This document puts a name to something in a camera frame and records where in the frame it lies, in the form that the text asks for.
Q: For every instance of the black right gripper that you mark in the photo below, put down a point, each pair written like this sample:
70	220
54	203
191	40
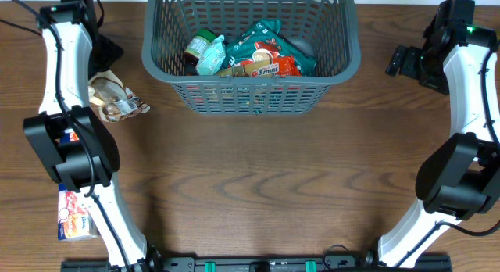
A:
401	61

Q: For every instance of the green lidded jar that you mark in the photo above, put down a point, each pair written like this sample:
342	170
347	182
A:
198	44

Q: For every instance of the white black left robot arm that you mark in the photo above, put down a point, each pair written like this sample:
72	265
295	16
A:
72	143

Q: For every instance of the red yellow spaghetti packet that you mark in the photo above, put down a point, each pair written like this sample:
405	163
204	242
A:
280	66

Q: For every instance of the mint green snack bar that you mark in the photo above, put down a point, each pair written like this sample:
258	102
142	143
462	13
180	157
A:
212	58

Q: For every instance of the green instant coffee bag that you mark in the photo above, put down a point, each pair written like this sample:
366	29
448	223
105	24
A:
262	42

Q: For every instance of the multicolour tissue pack strip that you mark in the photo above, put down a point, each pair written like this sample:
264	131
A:
74	221

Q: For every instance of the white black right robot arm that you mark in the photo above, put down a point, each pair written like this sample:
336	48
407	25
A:
461	178

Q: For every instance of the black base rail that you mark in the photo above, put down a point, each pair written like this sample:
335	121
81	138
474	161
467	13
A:
341	262

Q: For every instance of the grey plastic lattice basket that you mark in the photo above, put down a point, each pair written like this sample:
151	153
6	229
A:
324	29

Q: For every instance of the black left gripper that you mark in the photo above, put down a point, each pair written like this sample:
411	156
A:
108	53

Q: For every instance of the beige snack bag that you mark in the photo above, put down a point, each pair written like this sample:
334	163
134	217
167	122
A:
113	100

